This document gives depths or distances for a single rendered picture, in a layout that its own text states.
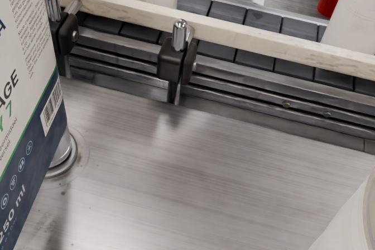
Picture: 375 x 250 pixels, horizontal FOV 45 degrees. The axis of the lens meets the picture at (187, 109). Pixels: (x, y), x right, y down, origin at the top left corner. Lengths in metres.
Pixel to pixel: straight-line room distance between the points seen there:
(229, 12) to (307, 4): 0.15
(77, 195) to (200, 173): 0.09
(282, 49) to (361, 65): 0.07
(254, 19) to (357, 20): 0.11
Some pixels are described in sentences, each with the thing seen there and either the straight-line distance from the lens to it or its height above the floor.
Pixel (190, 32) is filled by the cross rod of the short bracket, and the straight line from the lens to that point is 0.41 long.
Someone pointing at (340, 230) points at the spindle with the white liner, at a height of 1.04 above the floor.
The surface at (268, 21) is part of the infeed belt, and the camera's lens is 0.49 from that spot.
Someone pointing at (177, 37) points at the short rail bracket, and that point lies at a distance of 0.37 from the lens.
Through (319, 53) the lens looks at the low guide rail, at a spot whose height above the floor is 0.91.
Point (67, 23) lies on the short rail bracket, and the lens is 0.41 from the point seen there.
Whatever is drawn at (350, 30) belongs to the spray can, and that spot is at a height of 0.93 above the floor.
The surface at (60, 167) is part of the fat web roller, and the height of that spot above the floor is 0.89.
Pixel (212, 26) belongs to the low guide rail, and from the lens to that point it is 0.42.
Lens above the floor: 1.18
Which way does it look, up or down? 51 degrees down
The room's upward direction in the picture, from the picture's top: 8 degrees clockwise
